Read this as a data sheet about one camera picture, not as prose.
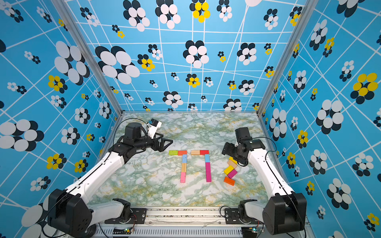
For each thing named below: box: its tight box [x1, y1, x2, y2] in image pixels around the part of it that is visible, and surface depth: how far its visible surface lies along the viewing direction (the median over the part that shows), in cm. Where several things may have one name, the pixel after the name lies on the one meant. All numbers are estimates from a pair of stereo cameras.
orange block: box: [223, 176, 236, 186], surface depth 87 cm
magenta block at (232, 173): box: [227, 168, 238, 179], surface depth 89 cm
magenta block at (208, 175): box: [205, 167, 212, 183], surface depth 88 cm
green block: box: [168, 149, 179, 156], surface depth 98 cm
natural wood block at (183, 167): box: [181, 163, 188, 173], surface depth 91 cm
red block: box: [199, 149, 210, 156], surface depth 98 cm
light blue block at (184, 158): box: [182, 154, 188, 164], surface depth 95 cm
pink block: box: [180, 172, 187, 183], surface depth 88 cm
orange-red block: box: [177, 150, 189, 156], surface depth 98 cm
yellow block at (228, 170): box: [223, 165, 235, 176], surface depth 91 cm
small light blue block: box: [204, 154, 210, 163], surface depth 96 cm
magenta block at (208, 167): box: [204, 162, 211, 173], surface depth 93 cm
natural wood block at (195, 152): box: [190, 150, 201, 156], surface depth 98 cm
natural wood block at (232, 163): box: [227, 159, 238, 169], surface depth 93 cm
